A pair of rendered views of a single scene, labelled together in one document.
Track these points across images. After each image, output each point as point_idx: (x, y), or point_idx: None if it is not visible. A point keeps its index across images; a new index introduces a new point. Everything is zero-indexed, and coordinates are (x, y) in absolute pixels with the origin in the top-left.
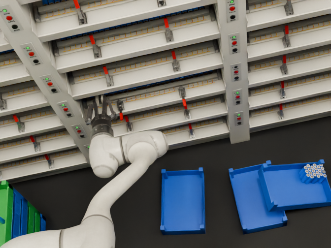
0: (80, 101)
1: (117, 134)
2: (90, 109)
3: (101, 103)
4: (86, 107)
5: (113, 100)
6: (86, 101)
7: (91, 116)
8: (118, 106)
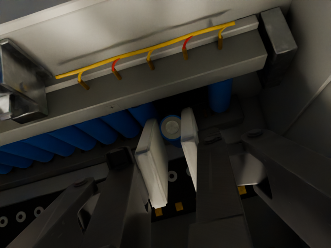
0: (311, 88)
1: None
2: (292, 227)
3: (161, 58)
4: (275, 33)
5: (77, 90)
6: (260, 69)
7: (329, 217)
8: (13, 92)
